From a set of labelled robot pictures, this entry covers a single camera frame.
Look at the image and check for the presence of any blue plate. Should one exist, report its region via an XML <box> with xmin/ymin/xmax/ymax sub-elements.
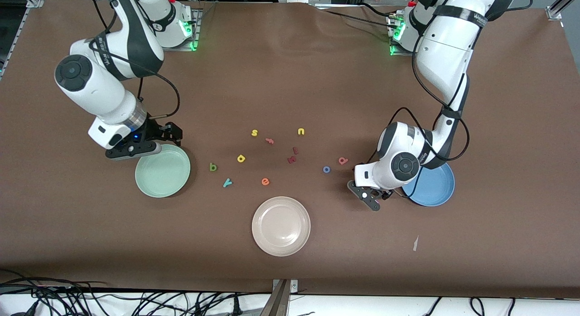
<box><xmin>401</xmin><ymin>162</ymin><xmax>455</xmax><ymax>207</ymax></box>

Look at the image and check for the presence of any black base cable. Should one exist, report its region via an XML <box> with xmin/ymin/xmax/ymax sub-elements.
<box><xmin>323</xmin><ymin>9</ymin><xmax>399</xmax><ymax>29</ymax></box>

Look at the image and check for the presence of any metal table edge bracket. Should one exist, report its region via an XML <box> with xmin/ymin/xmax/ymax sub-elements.
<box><xmin>260</xmin><ymin>279</ymin><xmax>299</xmax><ymax>316</ymax></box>

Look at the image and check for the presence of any aluminium frame profile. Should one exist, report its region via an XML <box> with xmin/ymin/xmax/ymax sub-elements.
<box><xmin>0</xmin><ymin>0</ymin><xmax>46</xmax><ymax>78</ymax></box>
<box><xmin>546</xmin><ymin>0</ymin><xmax>574</xmax><ymax>21</ymax></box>

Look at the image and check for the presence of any green plate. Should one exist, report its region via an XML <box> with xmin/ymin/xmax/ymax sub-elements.
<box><xmin>135</xmin><ymin>144</ymin><xmax>191</xmax><ymax>198</ymax></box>

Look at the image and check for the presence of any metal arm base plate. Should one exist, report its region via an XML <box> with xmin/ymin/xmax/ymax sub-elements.
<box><xmin>387</xmin><ymin>15</ymin><xmax>414</xmax><ymax>57</ymax></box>
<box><xmin>163</xmin><ymin>8</ymin><xmax>203</xmax><ymax>52</ymax></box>

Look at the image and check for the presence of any black cable tangle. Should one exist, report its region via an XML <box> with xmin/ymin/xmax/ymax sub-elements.
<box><xmin>0</xmin><ymin>287</ymin><xmax>272</xmax><ymax>316</ymax></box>

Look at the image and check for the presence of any beige plate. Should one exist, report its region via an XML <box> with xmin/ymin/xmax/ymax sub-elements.
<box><xmin>251</xmin><ymin>196</ymin><xmax>311</xmax><ymax>257</ymax></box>

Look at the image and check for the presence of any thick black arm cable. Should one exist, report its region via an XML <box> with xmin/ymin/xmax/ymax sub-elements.
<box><xmin>88</xmin><ymin>0</ymin><xmax>181</xmax><ymax>119</ymax></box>
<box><xmin>385</xmin><ymin>0</ymin><xmax>534</xmax><ymax>199</ymax></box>

